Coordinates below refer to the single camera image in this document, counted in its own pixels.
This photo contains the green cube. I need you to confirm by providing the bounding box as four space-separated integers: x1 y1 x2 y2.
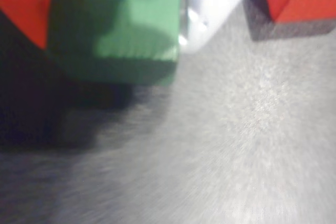
47 0 182 87

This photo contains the black table mat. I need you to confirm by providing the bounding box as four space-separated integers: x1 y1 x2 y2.
0 0 336 224

